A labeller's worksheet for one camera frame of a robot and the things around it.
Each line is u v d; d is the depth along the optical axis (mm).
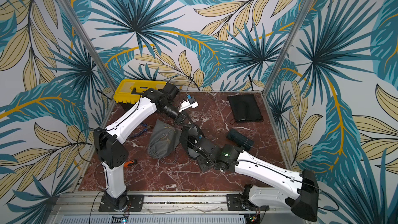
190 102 683
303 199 382
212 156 532
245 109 1136
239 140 900
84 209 748
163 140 863
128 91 963
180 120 667
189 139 732
